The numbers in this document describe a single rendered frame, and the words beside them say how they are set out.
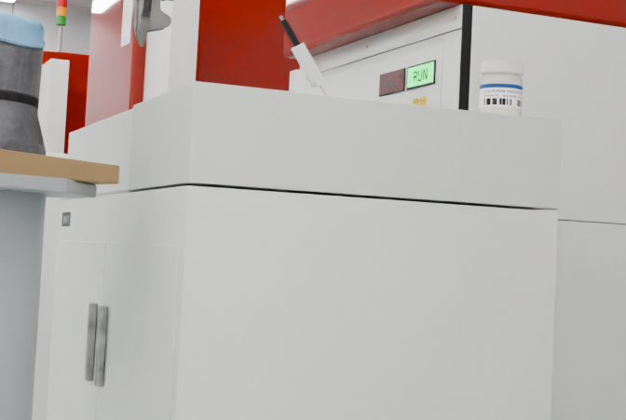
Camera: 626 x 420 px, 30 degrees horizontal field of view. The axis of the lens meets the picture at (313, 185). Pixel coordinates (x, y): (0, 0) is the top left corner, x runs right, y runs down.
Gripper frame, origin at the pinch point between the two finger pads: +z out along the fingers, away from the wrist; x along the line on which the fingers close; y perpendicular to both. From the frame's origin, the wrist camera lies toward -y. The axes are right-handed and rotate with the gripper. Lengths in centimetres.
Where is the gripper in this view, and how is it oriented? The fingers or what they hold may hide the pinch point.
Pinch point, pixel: (138, 38)
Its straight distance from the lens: 218.4
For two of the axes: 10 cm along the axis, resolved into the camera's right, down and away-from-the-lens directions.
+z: -0.5, 10.0, -0.6
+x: -3.9, 0.4, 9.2
